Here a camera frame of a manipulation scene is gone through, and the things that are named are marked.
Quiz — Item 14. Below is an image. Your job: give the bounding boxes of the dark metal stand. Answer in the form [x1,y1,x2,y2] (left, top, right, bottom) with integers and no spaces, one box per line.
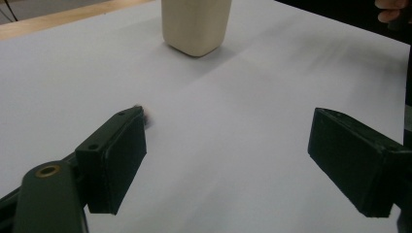
[402,45,412,149]

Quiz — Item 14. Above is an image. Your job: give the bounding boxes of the black cable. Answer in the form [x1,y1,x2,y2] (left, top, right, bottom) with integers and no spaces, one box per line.
[0,0,19,23]

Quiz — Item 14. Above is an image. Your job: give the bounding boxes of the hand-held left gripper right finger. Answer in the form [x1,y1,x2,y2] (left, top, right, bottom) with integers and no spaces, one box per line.
[307,107,412,218]

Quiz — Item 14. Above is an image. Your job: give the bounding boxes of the white table mat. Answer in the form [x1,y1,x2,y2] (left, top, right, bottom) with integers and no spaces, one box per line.
[0,0,412,233]

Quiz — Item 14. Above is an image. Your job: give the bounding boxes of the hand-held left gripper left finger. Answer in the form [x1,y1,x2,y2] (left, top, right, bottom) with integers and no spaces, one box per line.
[75,106,148,216]

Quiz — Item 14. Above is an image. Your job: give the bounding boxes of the cream plastic container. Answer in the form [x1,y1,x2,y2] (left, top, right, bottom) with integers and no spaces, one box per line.
[160,0,233,58]

